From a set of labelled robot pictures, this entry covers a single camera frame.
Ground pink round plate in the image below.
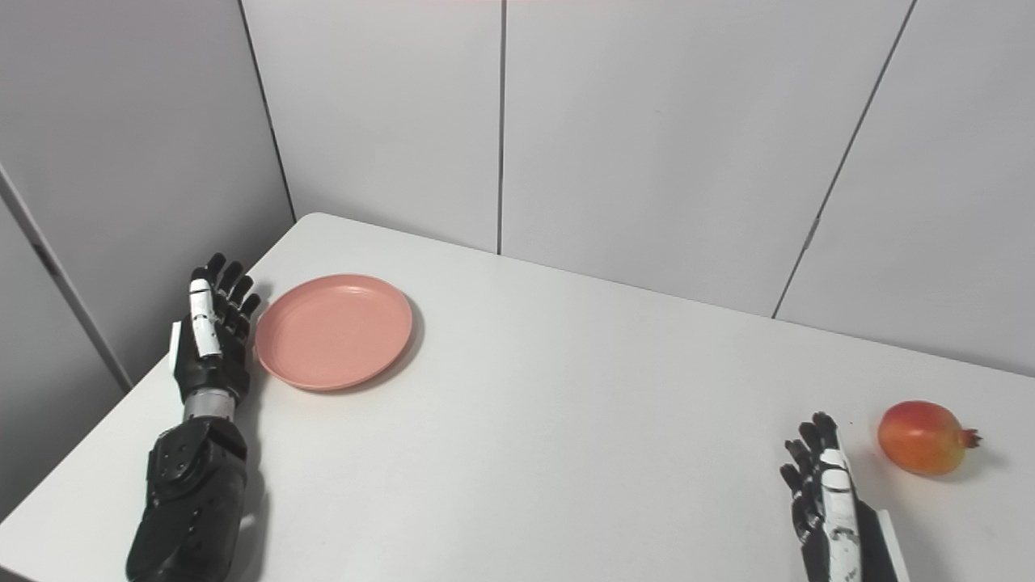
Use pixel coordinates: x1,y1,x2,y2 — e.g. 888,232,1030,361
255,274,413,392

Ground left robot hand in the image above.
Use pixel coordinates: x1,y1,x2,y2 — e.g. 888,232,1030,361
169,253,262,402

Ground red yellow pomegranate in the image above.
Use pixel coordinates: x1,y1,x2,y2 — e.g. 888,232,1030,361
877,401,982,476

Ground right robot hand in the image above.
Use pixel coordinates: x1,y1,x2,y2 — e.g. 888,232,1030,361
780,412,900,582

